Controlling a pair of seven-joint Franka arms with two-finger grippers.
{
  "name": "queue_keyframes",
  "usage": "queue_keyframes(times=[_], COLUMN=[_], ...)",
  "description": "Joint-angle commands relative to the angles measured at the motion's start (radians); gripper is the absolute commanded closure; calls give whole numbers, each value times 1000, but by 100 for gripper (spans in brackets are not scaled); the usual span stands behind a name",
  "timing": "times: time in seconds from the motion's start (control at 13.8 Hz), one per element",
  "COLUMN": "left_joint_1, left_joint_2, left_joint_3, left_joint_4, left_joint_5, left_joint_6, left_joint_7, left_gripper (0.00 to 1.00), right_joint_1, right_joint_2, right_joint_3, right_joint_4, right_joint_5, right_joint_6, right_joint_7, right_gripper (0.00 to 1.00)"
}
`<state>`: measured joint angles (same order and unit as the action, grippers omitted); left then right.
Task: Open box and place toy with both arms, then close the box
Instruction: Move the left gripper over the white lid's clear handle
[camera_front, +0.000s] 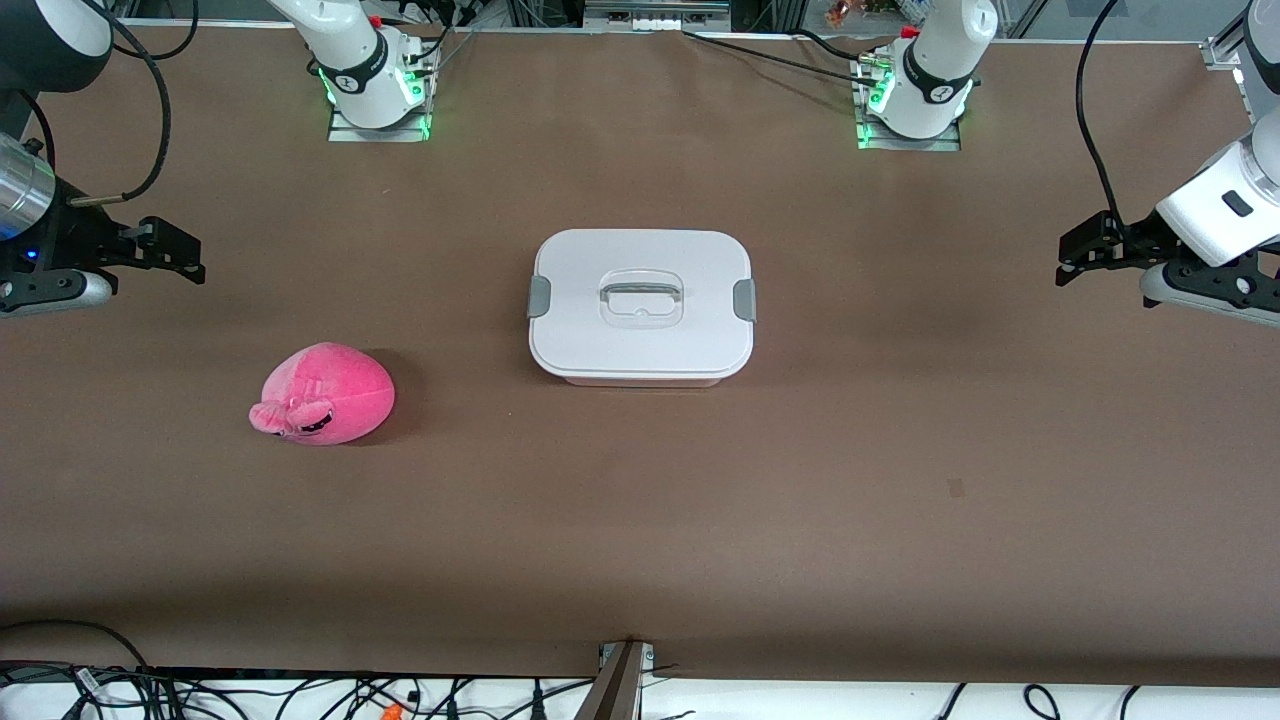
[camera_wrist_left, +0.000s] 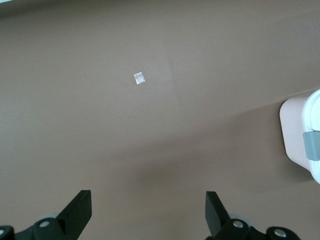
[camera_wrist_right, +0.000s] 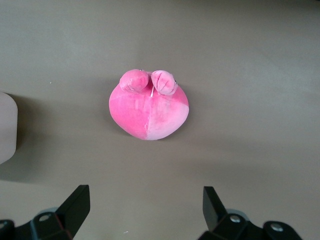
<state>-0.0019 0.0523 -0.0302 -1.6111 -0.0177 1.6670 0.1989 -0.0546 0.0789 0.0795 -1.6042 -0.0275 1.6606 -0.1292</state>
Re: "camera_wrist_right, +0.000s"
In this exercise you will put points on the pink plush toy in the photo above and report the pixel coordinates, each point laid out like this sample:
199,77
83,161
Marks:
147,117

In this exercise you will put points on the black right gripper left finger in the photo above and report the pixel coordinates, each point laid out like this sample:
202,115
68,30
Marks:
67,215

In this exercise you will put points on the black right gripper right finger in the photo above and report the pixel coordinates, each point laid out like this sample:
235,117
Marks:
217,220

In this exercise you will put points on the pink translucent plastic box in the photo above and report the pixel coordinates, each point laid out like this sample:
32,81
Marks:
7,130

